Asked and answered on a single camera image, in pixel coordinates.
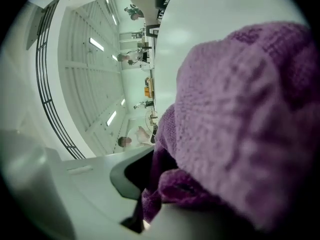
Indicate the purple cloth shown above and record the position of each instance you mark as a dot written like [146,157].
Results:
[237,109]

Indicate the row of ceiling strip lights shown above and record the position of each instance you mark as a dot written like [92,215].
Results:
[96,44]

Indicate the orange sofa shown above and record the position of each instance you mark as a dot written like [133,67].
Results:
[147,91]

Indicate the black metal grille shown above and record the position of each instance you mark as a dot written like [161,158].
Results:
[40,59]

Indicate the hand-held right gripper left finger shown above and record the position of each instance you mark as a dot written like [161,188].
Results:
[92,184]

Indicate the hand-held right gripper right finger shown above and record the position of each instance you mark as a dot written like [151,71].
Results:
[187,224]

